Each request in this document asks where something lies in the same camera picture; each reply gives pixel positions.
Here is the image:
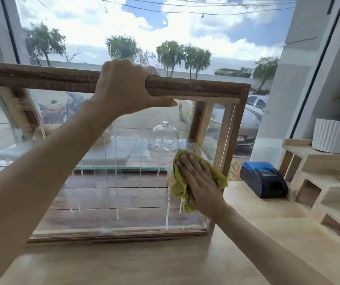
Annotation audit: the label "person's right hand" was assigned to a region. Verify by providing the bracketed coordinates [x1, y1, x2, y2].
[175, 153, 232, 225]

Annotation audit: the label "person's left hand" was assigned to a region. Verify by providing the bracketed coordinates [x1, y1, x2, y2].
[92, 58, 178, 117]

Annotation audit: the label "yellow cleaning cloth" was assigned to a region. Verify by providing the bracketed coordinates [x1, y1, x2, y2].
[170, 149, 229, 214]

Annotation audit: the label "wooden glass display case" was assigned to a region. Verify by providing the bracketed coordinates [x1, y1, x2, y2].
[0, 61, 251, 244]

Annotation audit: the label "person's left forearm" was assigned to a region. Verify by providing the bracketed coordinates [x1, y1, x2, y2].
[0, 96, 118, 285]

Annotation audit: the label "person's right forearm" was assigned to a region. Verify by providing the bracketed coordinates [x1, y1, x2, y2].
[213, 203, 335, 285]

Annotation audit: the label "clear glass dome cover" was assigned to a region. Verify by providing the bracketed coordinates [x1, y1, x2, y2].
[147, 121, 180, 152]

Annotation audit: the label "slim green tree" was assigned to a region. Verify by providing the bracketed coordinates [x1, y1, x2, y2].
[156, 40, 186, 77]
[183, 44, 212, 79]

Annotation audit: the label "blue black receipt printer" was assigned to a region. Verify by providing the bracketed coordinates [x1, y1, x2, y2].
[240, 161, 289, 199]

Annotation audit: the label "grey parked car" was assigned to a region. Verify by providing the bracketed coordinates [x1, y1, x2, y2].
[178, 99, 261, 146]

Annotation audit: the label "round drooping tree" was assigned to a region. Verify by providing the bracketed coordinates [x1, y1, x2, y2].
[105, 35, 142, 61]

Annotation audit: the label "distant low building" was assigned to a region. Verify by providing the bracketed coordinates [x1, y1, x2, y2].
[214, 67, 254, 79]

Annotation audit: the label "white parked car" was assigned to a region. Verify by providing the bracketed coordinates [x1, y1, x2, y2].
[246, 95, 269, 122]

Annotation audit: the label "red parked motorcycle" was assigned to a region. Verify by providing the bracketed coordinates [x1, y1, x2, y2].
[39, 92, 86, 125]

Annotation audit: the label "small bushy tree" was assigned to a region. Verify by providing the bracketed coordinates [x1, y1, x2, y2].
[253, 56, 280, 93]

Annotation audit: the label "light wooden stepped shelf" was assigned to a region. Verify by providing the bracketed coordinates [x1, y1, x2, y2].
[278, 138, 340, 250]

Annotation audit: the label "white ribbed plant pot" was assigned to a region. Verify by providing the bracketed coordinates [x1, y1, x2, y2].
[312, 118, 340, 154]

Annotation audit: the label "tall leafy tree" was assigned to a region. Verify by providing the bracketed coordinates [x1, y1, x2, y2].
[23, 21, 67, 67]

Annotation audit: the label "overhead power cables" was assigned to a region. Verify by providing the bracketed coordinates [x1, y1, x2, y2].
[81, 0, 299, 16]

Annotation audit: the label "black window frame post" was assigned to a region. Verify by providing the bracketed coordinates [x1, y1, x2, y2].
[1, 0, 21, 65]

